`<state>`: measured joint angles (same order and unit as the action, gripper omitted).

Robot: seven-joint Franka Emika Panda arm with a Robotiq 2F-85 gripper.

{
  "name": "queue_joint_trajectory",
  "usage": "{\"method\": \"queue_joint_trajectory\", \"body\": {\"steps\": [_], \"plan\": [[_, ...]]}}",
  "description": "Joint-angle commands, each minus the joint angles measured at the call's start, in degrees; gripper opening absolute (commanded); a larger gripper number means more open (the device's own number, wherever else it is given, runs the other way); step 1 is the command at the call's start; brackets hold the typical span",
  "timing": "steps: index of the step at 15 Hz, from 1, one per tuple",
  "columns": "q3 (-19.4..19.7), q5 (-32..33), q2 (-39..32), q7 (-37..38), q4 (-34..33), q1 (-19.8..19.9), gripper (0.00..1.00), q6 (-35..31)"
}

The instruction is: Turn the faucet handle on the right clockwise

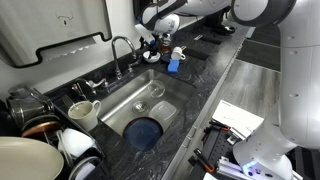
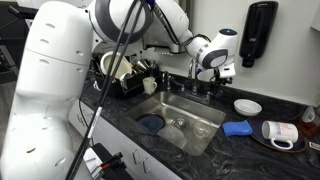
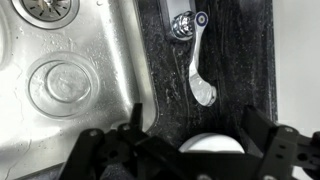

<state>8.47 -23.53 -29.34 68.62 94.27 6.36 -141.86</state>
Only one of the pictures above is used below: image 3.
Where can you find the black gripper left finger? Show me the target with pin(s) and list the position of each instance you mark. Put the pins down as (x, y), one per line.
(100, 156)

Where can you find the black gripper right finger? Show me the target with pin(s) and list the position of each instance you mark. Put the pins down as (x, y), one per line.
(286, 150)

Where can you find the chrome faucet valve base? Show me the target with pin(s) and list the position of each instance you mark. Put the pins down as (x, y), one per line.
(182, 25)

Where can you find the white round object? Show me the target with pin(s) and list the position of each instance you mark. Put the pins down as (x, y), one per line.
(211, 144)

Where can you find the clear round glass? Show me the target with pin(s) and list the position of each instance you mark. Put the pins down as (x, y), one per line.
(66, 83)

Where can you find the stainless steel sink basin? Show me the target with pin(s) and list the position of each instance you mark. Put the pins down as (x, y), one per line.
(110, 50)

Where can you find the metal sink drain strainer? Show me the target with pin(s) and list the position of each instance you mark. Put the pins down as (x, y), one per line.
(46, 8)

